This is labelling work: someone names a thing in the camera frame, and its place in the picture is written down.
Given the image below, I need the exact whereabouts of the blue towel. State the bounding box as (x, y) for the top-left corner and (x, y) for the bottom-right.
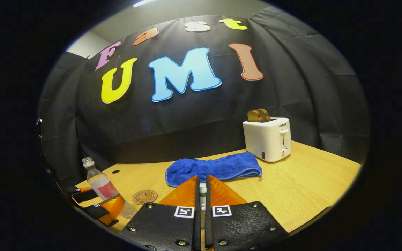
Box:
(165, 152), (263, 188)

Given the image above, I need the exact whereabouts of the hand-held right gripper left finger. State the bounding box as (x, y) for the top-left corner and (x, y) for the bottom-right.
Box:
(119, 175), (201, 251)

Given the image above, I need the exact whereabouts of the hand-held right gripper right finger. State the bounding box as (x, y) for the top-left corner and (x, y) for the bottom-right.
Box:
(204, 174), (289, 251)

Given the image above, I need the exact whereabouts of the round wooden coaster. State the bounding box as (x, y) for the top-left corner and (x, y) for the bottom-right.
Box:
(132, 189), (158, 205)

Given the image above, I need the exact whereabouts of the white toaster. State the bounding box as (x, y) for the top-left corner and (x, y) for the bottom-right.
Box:
(243, 117), (292, 163)

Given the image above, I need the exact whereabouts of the clear plastic water bottle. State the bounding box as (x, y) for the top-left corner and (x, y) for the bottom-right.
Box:
(82, 157), (137, 219)

